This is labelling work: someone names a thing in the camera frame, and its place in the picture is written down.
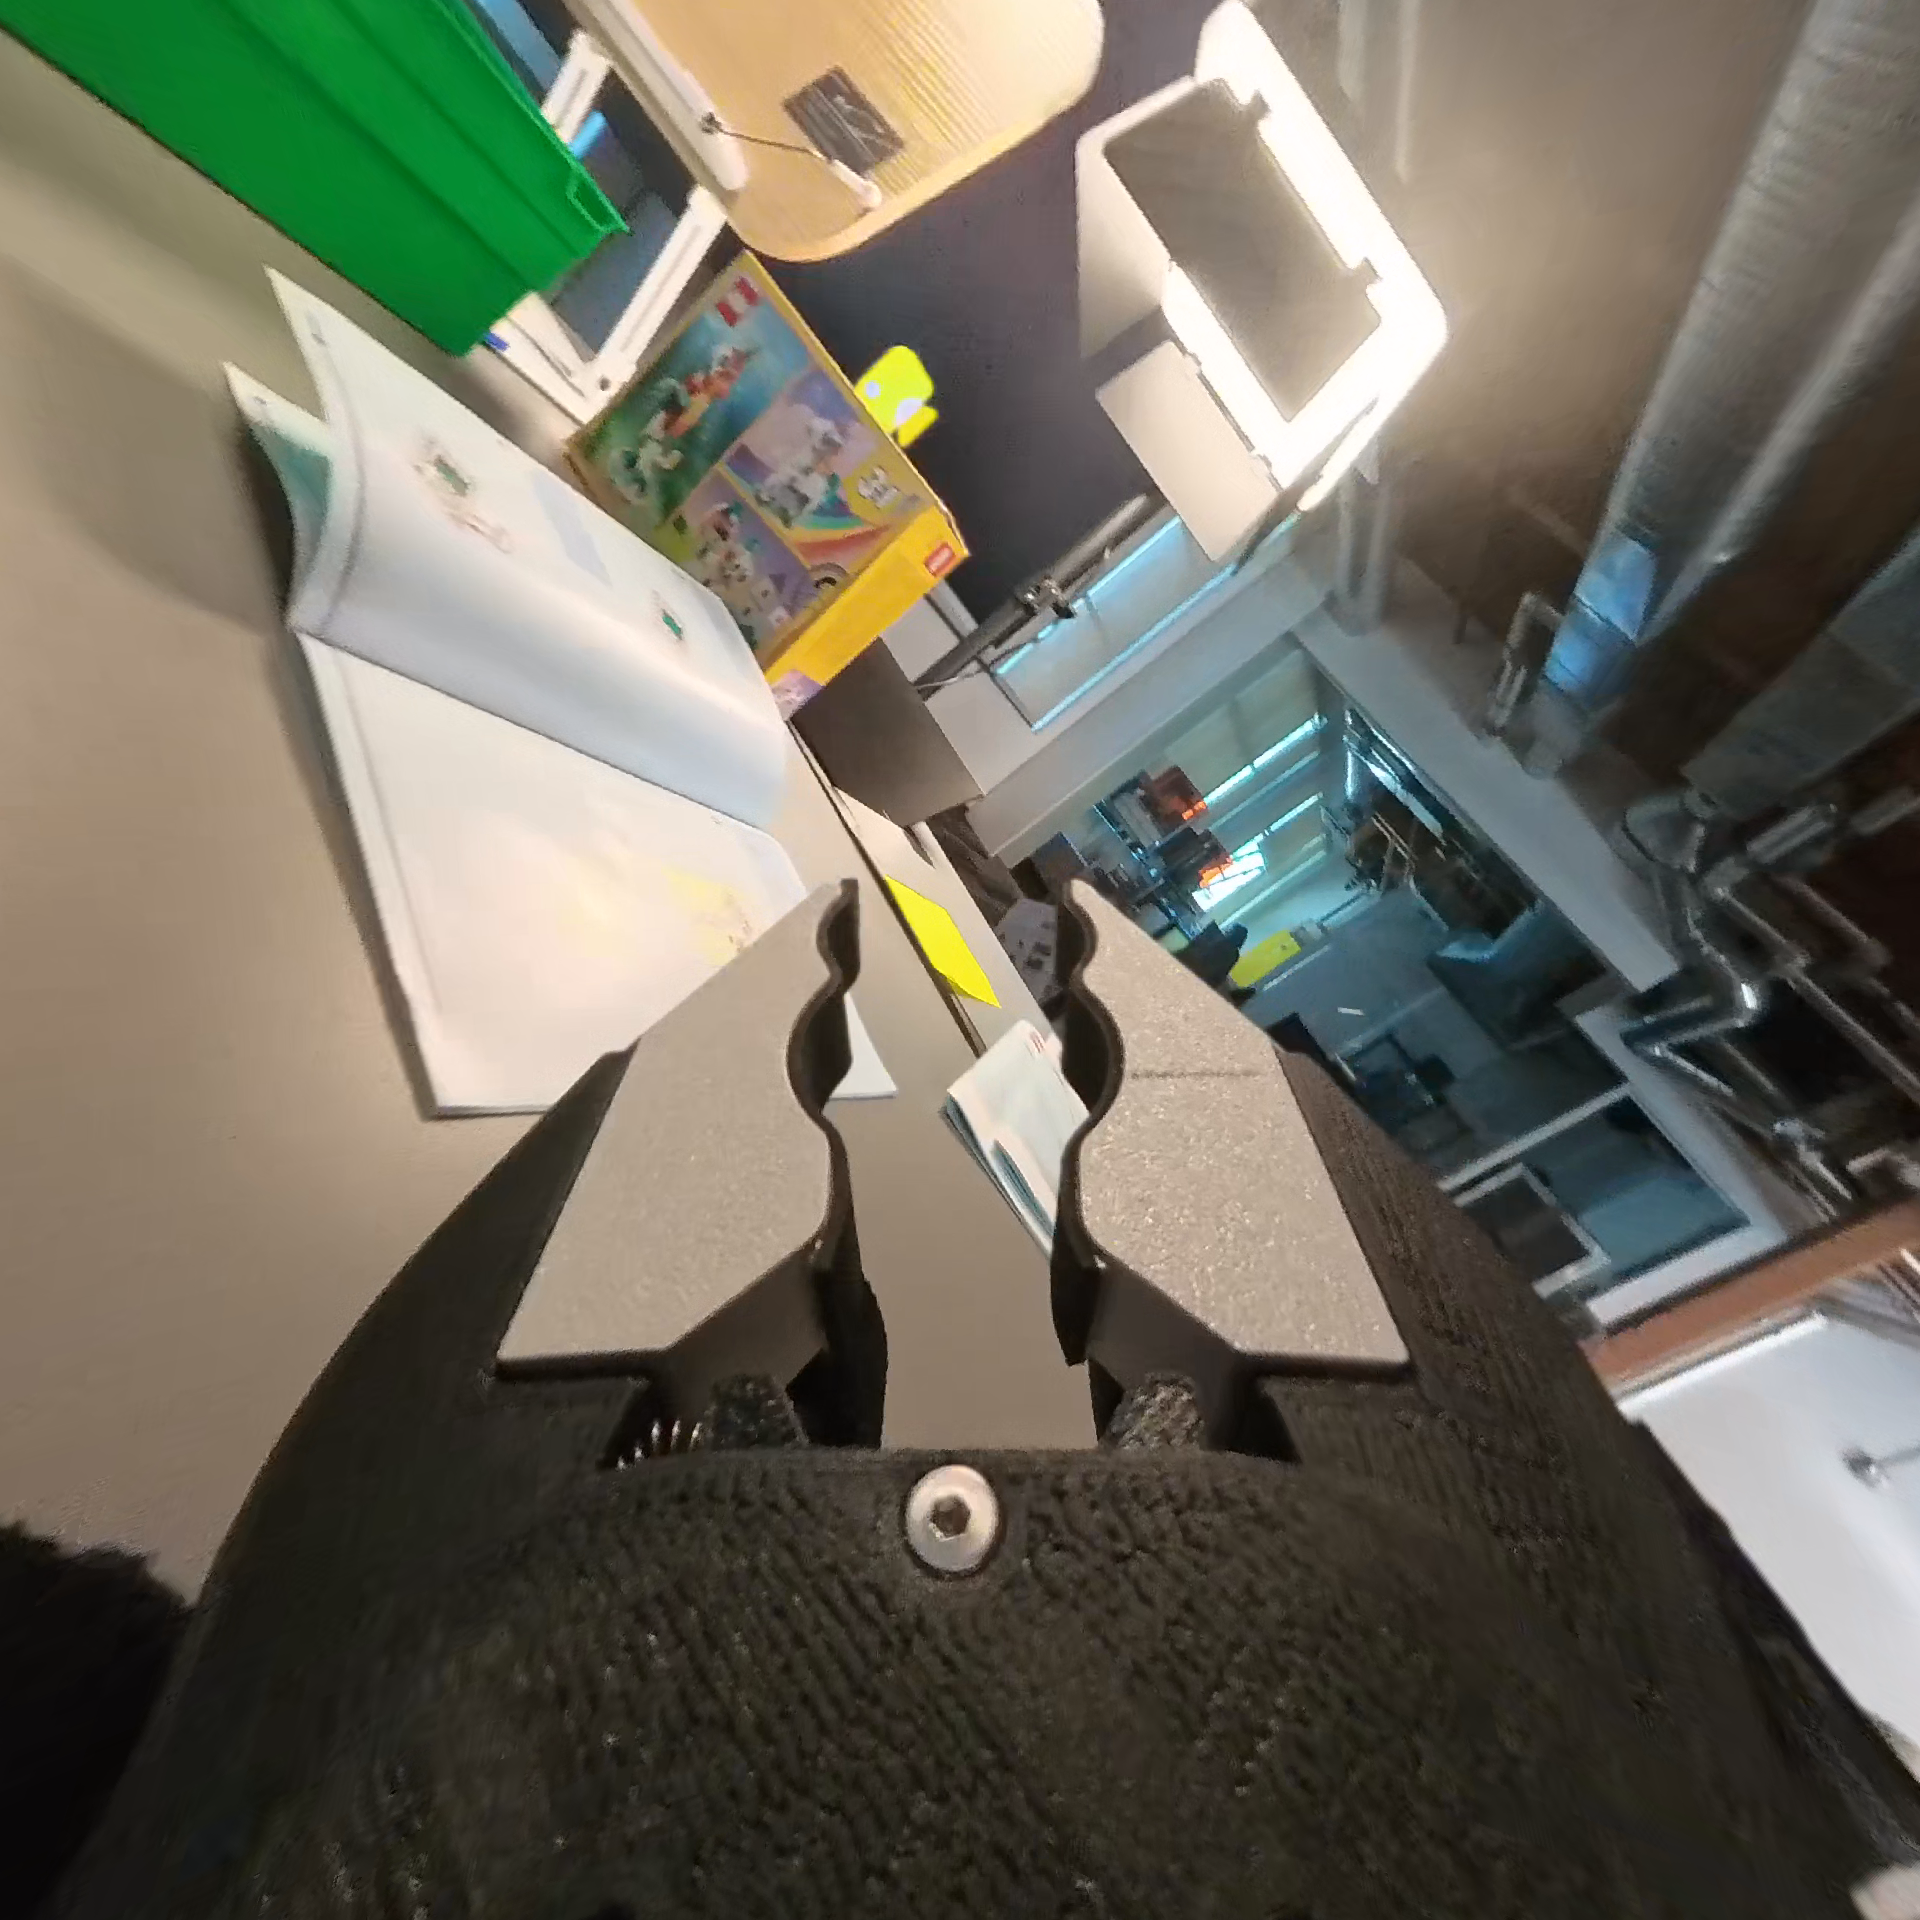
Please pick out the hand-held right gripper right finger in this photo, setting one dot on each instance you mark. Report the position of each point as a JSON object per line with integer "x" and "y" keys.
{"x": 1228, "y": 1217}

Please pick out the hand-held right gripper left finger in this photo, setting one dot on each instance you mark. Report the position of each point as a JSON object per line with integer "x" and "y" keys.
{"x": 690, "y": 1201}

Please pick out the green plastic storage bin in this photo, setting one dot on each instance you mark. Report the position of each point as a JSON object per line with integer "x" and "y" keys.
{"x": 329, "y": 135}

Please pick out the lego instruction booklet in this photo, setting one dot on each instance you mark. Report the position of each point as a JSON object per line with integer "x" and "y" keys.
{"x": 522, "y": 749}

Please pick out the colourful lego set box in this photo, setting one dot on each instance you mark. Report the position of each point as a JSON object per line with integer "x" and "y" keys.
{"x": 781, "y": 480}

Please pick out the white printed leaflet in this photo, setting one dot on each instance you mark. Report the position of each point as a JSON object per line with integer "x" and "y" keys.
{"x": 1019, "y": 1123}

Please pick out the framed panel on stand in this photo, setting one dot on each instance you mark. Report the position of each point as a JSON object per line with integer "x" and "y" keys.
{"x": 1539, "y": 1228}

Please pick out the small printed card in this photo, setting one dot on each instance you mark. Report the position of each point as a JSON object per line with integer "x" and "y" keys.
{"x": 1031, "y": 939}

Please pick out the yellow paper sheet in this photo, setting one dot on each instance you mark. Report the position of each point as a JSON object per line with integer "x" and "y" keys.
{"x": 938, "y": 939}

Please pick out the dark grey box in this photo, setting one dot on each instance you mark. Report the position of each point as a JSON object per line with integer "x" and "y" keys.
{"x": 887, "y": 741}

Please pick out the grey light stand pole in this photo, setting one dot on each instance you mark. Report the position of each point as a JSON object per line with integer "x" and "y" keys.
{"x": 1048, "y": 591}

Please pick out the yellow tag on light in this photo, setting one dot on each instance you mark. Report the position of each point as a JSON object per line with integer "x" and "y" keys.
{"x": 894, "y": 392}

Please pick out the lit studio light panel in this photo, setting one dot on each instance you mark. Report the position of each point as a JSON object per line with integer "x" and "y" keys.
{"x": 1262, "y": 269}

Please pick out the yellow wall sign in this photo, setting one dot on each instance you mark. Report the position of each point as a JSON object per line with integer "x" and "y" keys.
{"x": 1263, "y": 959}

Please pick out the wooden book stand white frame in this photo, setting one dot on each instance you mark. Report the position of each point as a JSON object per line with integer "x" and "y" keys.
{"x": 931, "y": 89}

